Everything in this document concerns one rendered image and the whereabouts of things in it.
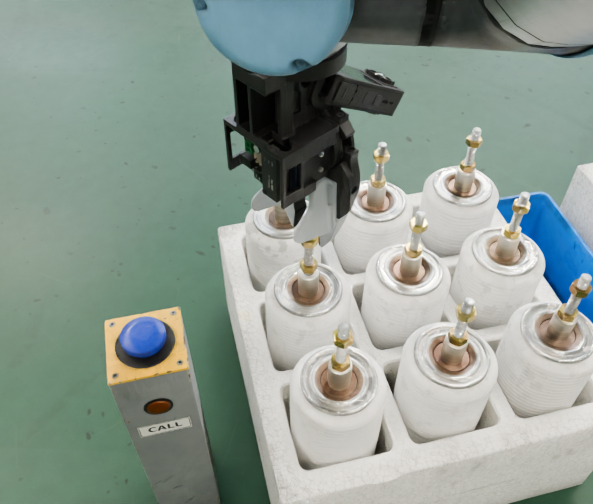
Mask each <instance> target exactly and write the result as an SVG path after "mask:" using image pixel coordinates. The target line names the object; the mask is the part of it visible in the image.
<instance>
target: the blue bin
mask: <svg viewBox="0 0 593 504"><path fill-rule="evenodd" d="M529 194H530V198H529V202H530V203H531V205H530V209H529V212H528V214H523V217H522V220H521V222H520V225H519V226H520V227H521V233H523V234H524V235H526V236H527V237H529V238H530V239H531V240H532V241H534V242H535V243H536V244H537V246H538V247H539V248H540V250H541V252H542V254H543V256H544V259H545V271H544V273H543V277H544V278H545V280H546V281H547V283H548V284H549V286H550V287H551V289H552V290H553V292H554V293H555V295H556V296H557V298H558V299H559V300H560V302H561V303H562V304H563V303H566V304H567V302H568V300H569V298H570V296H571V294H572V293H571V292H570V290H569V288H570V286H571V284H572V283H573V281H574V280H575V279H580V277H581V275H582V274H589V275H590V276H591V277H592V281H591V282H590V285H591V286H592V288H593V252H592V251H591V249H590V248H589V247H588V245H587V244H586V243H585V241H584V240H583V239H582V237H581V236H580V235H579V233H578V232H577V231H576V229H575V228H574V227H573V225H572V224H571V223H570V221H569V220H568V219H567V217H566V216H565V215H564V213H563V212H562V211H561V209H560V208H559V207H558V205H557V204H556V203H555V201H554V200H553V199H552V197H551V196H550V195H549V194H547V193H545V192H533V193H529ZM519 197H520V195H514V196H508V197H502V198H499V201H498V204H497V207H496V208H497V210H498V211H499V212H500V214H501V215H502V217H503V218H504V220H505V221H506V223H507V224H509V223H511V220H512V217H513V214H514V211H513V210H512V206H513V203H514V200H515V199H518V198H519ZM577 310H578V311H579V312H580V313H581V314H583V315H584V316H585V317H586V318H587V319H589V320H590V322H591V323H592V324H593V289H592V291H591V292H590V294H589V295H588V296H587V298H582V299H581V301H580V303H579V305H578V307H577Z"/></svg>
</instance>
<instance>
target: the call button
mask: <svg viewBox="0 0 593 504"><path fill-rule="evenodd" d="M166 337H167V334H166V330H165V327H164V325H163V323H162V322H161V321H160V320H158V319H157V318H154V317H150V316H143V317H138V318H135V319H133V320H131V321H130V322H128V323H127V324H126V325H125V326H124V327H123V329H122V331H121V333H120V343H121V346H122V348H123V350H124V351H125V352H126V353H127V354H128V355H130V356H133V357H138V358H146V357H150V356H152V355H154V354H156V353H157V352H158V351H159V350H160V349H161V348H162V347H163V346H164V344H165V342H166Z"/></svg>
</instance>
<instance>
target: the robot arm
mask: <svg viewBox="0 0 593 504"><path fill-rule="evenodd" d="M192 1H193V3H194V7H195V11H196V14H197V17H198V20H199V22H200V25H201V27H202V29H203V31H204V32H205V34H206V36H207V37H208V39H209V40H210V41H211V43H212V44H213V45H214V46H215V48H216V49H217V50H218V51H219V52H220V53H221V54H223V55H224V56H225V57H226V58H227V59H229V60H230V61H231V66H232V78H233V90H234V102H235V113H233V114H231V115H229V116H227V117H225V118H224V119H223V123H224V132H225V142H226V152H227V162H228V169H229V170H230V171H231V170H232V169H234V168H236V167H238V166H239V165H241V164H244V165H245V166H246V167H248V168H249V169H251V170H252V171H253V172H254V177H255V178H256V179H257V180H259V181H260V182H261V183H262V184H263V187H262V188H261V189H260V190H259V191H258V192H257V193H256V194H255V195H254V197H253V199H252V202H251V207H252V209H253V210H254V211H261V210H264V209H267V208H270V207H273V206H276V205H280V204H281V208H282V209H283V210H284V209H285V210H286V213H287V215H288V218H289V220H290V223H291V225H292V226H294V227H295V226H296V227H295V229H294V232H293V239H294V241H295V242H296V243H299V244H300V243H304V242H306V241H309V240H311V239H313V238H316V237H318V238H319V246H320V247H324V246H325V245H326V244H328V243H329V242H330V241H331V240H332V239H333V238H334V237H335V236H336V235H337V233H338V232H339V230H340V228H341V227H342V225H343V223H344V221H345V219H346V217H347V215H348V213H349V212H350V211H351V209H352V206H353V204H354V202H355V199H356V197H357V195H358V192H359V189H360V182H361V175H360V167H359V162H358V154H359V150H358V149H357V148H355V141H354V134H355V130H354V128H353V127H352V124H351V122H350V120H349V114H348V113H346V112H345V111H343V110H341V108H348V109H353V110H359V111H365V112H367V113H371V114H374V115H379V114H382V115H388V116H392V115H393V113H394V112H395V110H396V108H397V106H398V104H399V102H400V100H401V98H402V96H403V94H404V92H405V91H403V90H401V89H399V88H398V87H397V86H395V85H394V83H395V81H394V80H392V79H390V78H389V77H387V76H386V75H385V74H384V73H382V72H377V71H374V70H372V69H367V68H366V70H362V69H359V68H355V67H351V66H348V65H345V63H346V61H347V48H348V43H361V44H379V45H398V46H427V47H431V46H435V47H450V48H465V49H481V50H496V51H512V52H527V53H542V54H551V55H553V56H556V57H560V58H571V59H574V58H582V57H586V56H589V55H593V0H192ZM233 131H236V132H238V133H239V134H241V135H242V136H243V137H244V144H245V149H244V150H242V151H240V152H239V153H237V154H235V155H233V156H232V146H231V136H230V133H231V132H233ZM327 170H328V171H327ZM308 195H309V206H308V210H307V212H306V213H305V215H304V216H303V214H304V212H305V210H306V208H307V206H306V201H305V197H306V196H308ZM302 216H303V217H302ZM301 218H302V219H301Z"/></svg>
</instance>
